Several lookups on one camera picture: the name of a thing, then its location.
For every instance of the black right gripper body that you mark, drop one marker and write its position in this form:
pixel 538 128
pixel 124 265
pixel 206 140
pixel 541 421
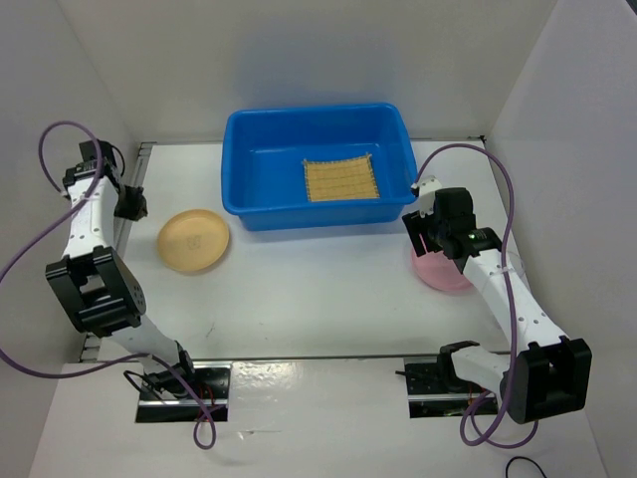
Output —
pixel 437 229

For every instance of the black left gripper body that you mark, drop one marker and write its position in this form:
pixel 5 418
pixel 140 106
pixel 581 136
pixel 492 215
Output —
pixel 129 203

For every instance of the square bamboo woven tray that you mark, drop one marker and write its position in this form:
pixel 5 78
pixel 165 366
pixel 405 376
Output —
pixel 344 179

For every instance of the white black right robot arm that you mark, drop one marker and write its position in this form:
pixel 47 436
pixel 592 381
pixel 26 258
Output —
pixel 549 374

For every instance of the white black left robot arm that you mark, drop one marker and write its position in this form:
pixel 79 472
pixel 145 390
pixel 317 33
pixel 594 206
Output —
pixel 95 288

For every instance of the blue plastic bin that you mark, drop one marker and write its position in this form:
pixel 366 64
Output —
pixel 262 172

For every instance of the pink plastic plate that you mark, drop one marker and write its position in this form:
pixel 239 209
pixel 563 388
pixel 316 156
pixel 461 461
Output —
pixel 439 273

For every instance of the orange plastic plate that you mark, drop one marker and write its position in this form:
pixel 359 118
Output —
pixel 192 240

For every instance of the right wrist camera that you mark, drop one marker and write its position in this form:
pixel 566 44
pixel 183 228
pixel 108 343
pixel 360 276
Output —
pixel 424 189

